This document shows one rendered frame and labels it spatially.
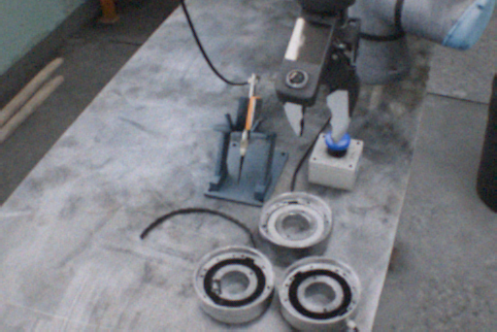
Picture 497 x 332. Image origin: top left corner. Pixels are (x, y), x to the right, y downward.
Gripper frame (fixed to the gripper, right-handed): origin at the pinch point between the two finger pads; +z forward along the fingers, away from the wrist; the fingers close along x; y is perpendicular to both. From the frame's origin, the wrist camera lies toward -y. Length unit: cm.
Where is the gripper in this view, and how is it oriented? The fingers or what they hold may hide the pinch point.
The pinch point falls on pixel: (316, 134)
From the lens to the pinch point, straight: 80.0
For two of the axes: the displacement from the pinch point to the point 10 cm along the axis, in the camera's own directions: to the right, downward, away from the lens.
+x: -9.4, -1.9, 2.8
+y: 3.4, -6.1, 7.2
